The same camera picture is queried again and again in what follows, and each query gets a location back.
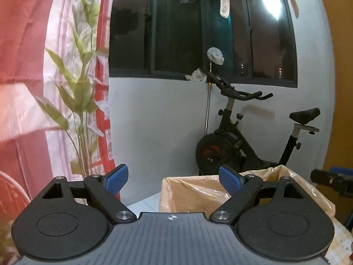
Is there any white plastic bag on pole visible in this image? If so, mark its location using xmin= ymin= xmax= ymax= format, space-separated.
xmin=207 ymin=47 xmax=224 ymax=65

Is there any crumpled white tissue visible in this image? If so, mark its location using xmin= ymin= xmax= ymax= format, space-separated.
xmin=185 ymin=68 xmax=207 ymax=83

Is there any black exercise bike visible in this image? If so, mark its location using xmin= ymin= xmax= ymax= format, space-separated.
xmin=195 ymin=73 xmax=321 ymax=175

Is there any yellow checkered tablecloth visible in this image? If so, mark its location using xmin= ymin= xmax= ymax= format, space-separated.
xmin=325 ymin=218 xmax=352 ymax=265

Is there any dark window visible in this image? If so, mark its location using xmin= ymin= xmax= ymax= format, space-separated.
xmin=109 ymin=0 xmax=298 ymax=88

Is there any wooden door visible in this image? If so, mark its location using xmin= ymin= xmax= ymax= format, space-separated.
xmin=314 ymin=0 xmax=353 ymax=224

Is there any metal pole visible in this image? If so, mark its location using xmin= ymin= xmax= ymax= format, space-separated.
xmin=204 ymin=62 xmax=214 ymax=137

